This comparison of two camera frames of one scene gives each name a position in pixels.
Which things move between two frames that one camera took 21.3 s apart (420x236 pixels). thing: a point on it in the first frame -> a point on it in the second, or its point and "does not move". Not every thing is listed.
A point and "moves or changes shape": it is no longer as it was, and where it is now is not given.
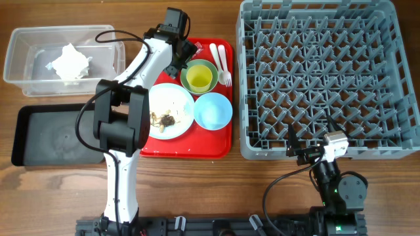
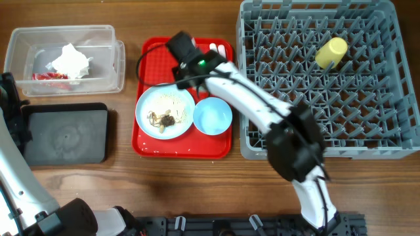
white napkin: x=71 y=65 does not move
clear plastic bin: x=61 y=61 does not move
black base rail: x=208 y=226 does not move
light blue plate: x=171 y=111 does not move
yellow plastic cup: x=199 y=78 moves or changes shape
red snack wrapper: x=199 y=48 -> x=49 y=76
